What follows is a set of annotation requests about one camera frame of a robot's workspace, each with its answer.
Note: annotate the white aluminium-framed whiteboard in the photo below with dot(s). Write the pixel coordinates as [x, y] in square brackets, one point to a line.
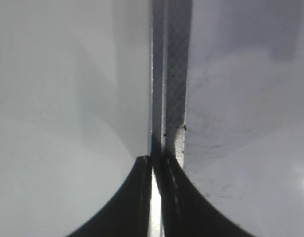
[228, 102]

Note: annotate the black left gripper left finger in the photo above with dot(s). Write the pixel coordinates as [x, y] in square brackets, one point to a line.
[127, 213]

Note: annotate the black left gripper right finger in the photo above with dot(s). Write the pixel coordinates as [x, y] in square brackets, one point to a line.
[185, 212]

